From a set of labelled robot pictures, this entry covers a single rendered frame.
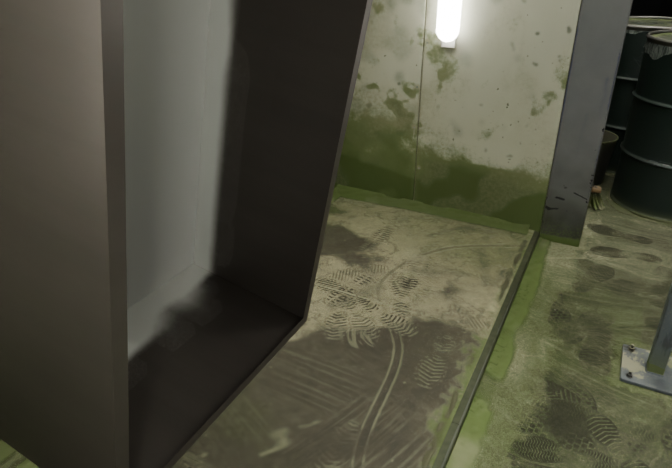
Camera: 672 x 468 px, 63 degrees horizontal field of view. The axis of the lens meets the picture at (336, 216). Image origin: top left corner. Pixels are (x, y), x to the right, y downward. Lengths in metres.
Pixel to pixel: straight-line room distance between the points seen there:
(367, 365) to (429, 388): 0.22
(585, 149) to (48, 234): 2.30
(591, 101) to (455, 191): 0.75
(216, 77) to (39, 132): 0.65
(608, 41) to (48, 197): 2.24
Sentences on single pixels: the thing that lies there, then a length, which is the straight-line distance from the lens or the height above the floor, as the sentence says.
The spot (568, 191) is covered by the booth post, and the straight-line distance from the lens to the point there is 2.74.
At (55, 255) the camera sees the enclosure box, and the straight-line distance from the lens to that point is 0.73.
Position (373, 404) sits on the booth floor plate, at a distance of 1.75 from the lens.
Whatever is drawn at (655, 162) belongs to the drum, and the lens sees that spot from 3.20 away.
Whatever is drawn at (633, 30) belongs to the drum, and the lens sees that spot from 3.66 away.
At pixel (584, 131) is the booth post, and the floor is 0.56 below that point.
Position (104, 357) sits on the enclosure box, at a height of 0.82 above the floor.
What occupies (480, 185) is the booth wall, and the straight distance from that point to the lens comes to 2.80.
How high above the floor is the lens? 1.28
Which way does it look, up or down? 26 degrees down
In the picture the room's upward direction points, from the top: straight up
